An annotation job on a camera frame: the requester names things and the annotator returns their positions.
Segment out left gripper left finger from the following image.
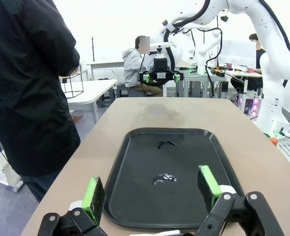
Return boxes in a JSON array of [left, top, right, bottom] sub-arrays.
[[37, 176, 109, 236]]

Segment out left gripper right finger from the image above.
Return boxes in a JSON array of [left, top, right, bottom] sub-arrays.
[[195, 164, 286, 236]]

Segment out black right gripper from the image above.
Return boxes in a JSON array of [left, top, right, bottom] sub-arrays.
[[139, 70, 181, 87]]

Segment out person's right forearm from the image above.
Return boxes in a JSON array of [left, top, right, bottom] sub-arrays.
[[58, 46, 81, 77]]

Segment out seated person in grey hoodie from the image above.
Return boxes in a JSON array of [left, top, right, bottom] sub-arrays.
[[122, 35, 164, 98]]

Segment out black serving tray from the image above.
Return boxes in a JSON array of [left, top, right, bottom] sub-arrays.
[[102, 127, 245, 231]]

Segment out water puddle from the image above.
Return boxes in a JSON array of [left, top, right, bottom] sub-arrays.
[[156, 140, 177, 151], [151, 173, 177, 187]]

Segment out dark plastic stool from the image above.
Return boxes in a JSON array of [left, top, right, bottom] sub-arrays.
[[98, 86, 116, 108]]

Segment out long white desk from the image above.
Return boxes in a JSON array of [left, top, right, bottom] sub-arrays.
[[86, 60, 126, 81]]

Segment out white side table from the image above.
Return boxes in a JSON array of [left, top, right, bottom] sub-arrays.
[[60, 79, 118, 125]]

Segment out cluttered white desk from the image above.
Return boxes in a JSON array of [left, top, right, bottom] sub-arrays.
[[225, 70, 263, 94]]

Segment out computer with pink lights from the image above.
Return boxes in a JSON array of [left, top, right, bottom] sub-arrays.
[[238, 97, 261, 118]]

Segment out person in black shirt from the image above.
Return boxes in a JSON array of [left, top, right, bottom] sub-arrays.
[[230, 33, 267, 93]]

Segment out person in black jacket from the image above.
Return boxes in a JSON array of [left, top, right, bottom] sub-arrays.
[[0, 0, 81, 204]]

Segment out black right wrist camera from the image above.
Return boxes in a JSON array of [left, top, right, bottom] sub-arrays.
[[153, 58, 169, 72]]

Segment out aluminium frame table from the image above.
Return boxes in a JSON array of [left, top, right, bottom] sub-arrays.
[[178, 68, 228, 98]]

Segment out black wire stand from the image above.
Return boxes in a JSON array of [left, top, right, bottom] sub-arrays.
[[61, 63, 85, 99]]

